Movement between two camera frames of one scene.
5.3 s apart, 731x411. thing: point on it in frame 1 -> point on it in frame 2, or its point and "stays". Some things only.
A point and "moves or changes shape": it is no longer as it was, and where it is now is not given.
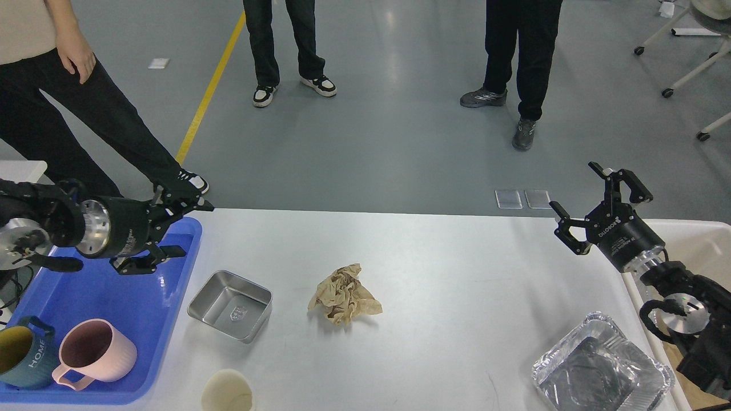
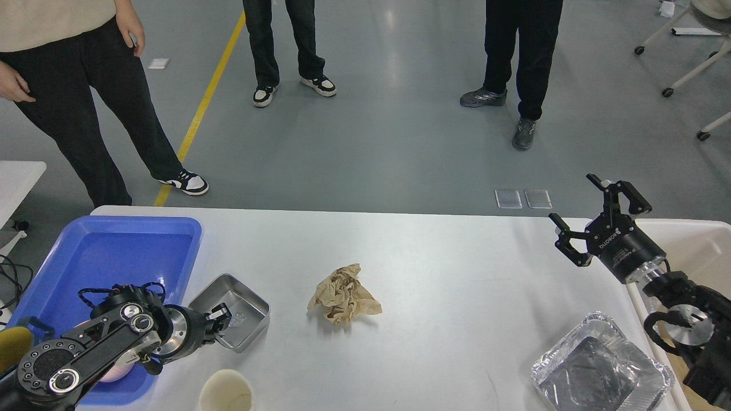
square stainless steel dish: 233,305 moves or changes shape
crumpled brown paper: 342,295 stays
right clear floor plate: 538,199 stays
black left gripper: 115,228 -> 190,330
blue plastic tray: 143,303 stays
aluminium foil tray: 598,367 stays
